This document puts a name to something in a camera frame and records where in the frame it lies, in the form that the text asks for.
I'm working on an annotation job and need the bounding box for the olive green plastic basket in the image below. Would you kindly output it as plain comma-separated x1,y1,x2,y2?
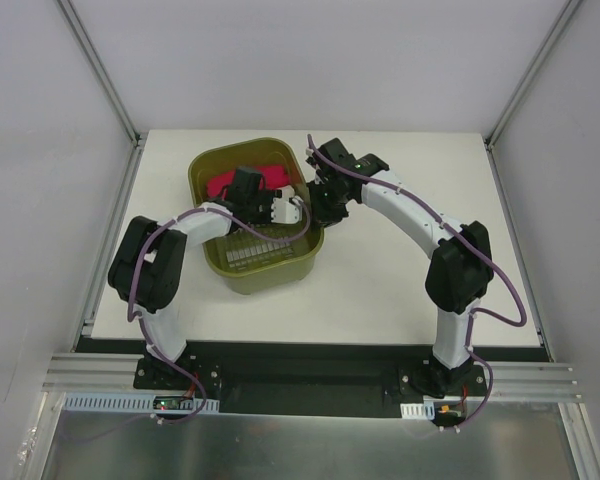
188,137,324,295

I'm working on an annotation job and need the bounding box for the aluminium frame post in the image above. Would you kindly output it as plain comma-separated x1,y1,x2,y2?
54,0,142,147
484,0,585,152

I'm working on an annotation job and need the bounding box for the left aluminium frame post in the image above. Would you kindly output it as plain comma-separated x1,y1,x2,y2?
54,0,142,147

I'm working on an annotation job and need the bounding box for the rolled pink t shirt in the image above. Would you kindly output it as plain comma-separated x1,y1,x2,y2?
206,165,291,198

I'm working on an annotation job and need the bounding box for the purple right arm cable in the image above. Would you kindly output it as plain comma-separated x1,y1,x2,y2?
305,133,526,435

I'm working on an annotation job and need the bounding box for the left white cable duct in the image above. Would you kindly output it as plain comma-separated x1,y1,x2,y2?
64,393,220,415

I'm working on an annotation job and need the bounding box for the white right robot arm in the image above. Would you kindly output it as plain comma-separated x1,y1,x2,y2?
307,138,494,395

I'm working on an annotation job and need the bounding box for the right aluminium frame post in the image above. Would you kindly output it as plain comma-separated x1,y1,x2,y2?
484,0,585,152

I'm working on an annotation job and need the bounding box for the right white cable duct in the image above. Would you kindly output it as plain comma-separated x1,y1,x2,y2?
400,401,435,421

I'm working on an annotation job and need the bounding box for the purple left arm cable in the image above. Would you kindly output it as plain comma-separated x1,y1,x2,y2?
79,201,311,441

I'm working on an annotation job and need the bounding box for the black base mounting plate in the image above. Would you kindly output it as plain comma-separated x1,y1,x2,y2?
132,339,489,420

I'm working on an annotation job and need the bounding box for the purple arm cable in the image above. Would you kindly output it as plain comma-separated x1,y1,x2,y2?
305,133,526,435
79,201,311,441

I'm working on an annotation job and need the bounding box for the white cable duct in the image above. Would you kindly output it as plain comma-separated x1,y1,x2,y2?
64,393,220,415
400,401,435,421

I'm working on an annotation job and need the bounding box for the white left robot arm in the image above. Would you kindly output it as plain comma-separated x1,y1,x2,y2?
107,166,289,389

